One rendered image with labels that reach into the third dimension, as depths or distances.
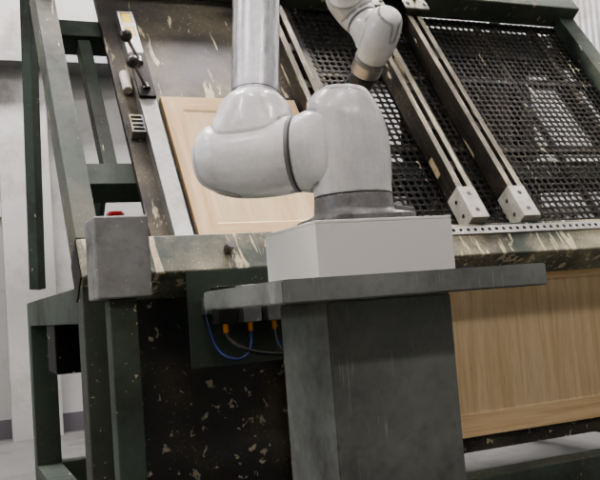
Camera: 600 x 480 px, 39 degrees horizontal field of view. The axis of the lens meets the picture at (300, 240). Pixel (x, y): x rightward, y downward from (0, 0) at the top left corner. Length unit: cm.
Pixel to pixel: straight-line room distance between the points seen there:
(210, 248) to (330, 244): 72
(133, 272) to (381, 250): 60
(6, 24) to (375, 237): 455
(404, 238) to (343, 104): 28
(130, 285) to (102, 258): 8
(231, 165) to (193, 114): 92
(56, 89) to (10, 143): 315
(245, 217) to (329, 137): 75
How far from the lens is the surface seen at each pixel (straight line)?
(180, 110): 254
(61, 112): 241
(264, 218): 230
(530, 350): 287
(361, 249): 149
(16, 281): 551
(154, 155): 235
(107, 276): 184
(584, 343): 302
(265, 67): 174
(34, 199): 332
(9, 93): 569
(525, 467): 263
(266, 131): 163
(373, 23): 234
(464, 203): 256
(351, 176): 157
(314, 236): 146
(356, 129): 158
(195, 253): 212
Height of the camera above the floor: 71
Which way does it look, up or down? 4 degrees up
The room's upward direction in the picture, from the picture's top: 4 degrees counter-clockwise
